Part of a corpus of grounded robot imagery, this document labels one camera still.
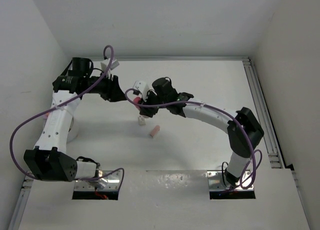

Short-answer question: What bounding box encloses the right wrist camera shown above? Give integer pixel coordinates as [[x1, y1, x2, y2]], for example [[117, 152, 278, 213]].
[[133, 80, 150, 101]]

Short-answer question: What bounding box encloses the white round container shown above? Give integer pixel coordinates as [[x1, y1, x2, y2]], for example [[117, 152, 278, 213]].
[[67, 118, 79, 143]]

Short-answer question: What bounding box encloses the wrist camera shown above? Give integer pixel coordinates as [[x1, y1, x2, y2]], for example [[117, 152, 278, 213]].
[[133, 80, 150, 101], [100, 58, 119, 78]]

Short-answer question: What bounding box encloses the pink eraser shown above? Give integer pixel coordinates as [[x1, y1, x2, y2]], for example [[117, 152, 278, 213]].
[[149, 125, 161, 138]]

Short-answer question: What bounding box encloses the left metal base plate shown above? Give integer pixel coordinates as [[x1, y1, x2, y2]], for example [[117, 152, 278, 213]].
[[72, 170, 124, 201]]

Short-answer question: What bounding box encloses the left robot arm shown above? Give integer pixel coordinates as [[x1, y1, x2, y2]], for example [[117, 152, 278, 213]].
[[23, 57, 126, 182]]

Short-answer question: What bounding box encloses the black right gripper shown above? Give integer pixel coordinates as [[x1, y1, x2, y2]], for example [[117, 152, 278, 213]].
[[137, 89, 168, 117]]

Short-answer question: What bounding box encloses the white eraser with label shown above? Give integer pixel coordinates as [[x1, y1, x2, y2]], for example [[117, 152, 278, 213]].
[[138, 116, 146, 126]]

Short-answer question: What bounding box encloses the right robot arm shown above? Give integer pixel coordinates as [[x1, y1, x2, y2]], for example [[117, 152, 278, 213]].
[[133, 77, 265, 187]]

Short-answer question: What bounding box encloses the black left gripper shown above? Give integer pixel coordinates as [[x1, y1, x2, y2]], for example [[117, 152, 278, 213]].
[[83, 70, 127, 102]]

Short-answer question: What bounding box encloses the metal base plate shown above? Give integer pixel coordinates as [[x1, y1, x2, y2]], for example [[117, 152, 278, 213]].
[[206, 170, 257, 200], [72, 170, 124, 201]]

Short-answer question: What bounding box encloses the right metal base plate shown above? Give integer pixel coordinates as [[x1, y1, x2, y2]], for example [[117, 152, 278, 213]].
[[206, 170, 257, 200]]

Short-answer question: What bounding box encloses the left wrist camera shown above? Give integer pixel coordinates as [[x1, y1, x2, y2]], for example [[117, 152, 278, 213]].
[[100, 58, 119, 78]]

